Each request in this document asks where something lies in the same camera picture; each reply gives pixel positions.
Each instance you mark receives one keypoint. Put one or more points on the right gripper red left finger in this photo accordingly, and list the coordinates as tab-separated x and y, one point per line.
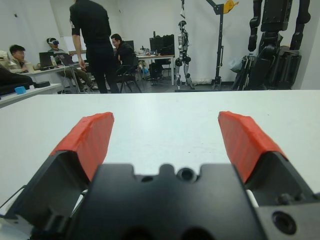
85	140

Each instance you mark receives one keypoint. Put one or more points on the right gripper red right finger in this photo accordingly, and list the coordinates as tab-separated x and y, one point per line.
245	142

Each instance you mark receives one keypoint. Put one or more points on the small blue box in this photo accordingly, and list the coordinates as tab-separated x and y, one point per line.
20	90

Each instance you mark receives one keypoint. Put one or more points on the white side table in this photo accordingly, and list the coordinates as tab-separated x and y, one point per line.
37	91

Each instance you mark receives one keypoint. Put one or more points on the folded black cart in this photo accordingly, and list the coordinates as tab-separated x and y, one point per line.
246	72

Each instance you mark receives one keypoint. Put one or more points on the black round puck device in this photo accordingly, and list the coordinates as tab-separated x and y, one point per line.
41	84

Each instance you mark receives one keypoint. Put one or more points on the green plastic bag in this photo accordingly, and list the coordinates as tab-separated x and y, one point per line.
236	66

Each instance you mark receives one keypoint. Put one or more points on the grey office desk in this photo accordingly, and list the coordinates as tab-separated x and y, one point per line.
50	70

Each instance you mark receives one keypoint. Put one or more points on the black folding chair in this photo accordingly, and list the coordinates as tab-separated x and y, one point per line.
128	75

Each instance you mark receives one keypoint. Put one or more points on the grey purple laptop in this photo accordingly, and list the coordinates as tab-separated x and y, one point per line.
65	59

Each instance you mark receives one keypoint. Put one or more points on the small drink bottle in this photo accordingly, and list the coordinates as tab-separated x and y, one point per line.
52	61

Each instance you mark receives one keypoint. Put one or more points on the black laptop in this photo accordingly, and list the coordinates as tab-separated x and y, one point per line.
46	60

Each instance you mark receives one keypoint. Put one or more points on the black carry bag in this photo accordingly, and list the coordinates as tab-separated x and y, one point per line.
12	81

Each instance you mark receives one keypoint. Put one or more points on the black floor crane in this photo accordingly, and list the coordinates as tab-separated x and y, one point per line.
220	50

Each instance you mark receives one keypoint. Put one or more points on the man in black jacket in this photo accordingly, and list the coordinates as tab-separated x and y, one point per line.
126	52

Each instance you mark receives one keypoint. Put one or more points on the black desk chair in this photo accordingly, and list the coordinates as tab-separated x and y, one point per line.
156	72

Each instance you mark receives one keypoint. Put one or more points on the person wearing VR headset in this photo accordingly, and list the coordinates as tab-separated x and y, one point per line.
53	43

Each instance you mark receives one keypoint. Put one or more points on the person in beige jacket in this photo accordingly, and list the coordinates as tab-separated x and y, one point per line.
17	62

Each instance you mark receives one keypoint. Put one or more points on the person in black t-shirt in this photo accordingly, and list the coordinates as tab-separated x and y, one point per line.
95	30

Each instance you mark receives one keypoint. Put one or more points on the silver humanoid robot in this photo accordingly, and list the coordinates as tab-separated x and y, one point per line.
183	47

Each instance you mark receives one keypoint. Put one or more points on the white desk with monitors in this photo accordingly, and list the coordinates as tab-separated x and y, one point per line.
162	56

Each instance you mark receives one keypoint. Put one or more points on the black computer monitor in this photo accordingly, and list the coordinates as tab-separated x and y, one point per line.
156	45

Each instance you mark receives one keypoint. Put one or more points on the black equipment case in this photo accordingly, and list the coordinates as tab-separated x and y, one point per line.
168	45

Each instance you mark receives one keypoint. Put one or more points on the black humanoid robot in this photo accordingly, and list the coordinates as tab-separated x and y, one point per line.
272	15

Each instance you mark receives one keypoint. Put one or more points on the yellow crane winch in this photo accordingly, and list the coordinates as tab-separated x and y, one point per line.
230	6

